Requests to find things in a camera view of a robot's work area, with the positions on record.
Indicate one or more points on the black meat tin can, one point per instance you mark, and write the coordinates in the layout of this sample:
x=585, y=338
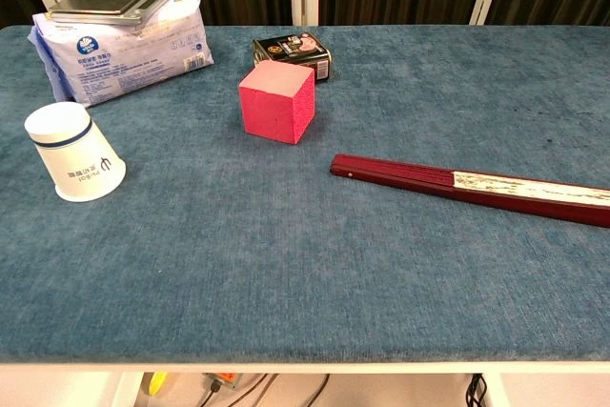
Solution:
x=295, y=49

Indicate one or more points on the white table leg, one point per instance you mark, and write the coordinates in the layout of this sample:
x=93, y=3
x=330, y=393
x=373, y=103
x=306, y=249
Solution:
x=126, y=390
x=499, y=390

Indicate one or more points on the blue table cloth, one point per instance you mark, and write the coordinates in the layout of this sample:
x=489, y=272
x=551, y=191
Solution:
x=305, y=259

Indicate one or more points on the white paper cup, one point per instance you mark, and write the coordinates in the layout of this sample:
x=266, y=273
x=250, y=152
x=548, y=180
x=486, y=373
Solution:
x=71, y=154

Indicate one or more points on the folded dark red fan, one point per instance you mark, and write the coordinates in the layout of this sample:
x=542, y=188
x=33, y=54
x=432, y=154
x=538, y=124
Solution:
x=429, y=180

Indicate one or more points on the silver kitchen scale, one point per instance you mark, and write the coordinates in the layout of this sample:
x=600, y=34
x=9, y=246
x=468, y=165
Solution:
x=109, y=3

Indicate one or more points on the orange grey device under table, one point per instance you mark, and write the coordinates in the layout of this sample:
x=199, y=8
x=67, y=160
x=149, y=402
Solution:
x=221, y=380

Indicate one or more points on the pink foam cube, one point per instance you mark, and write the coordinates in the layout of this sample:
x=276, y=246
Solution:
x=276, y=104

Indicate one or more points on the yellow object under table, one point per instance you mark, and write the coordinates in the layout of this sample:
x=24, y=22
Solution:
x=157, y=383

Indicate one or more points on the white blue tissue pack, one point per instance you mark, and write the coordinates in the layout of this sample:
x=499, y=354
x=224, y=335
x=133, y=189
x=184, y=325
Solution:
x=128, y=64

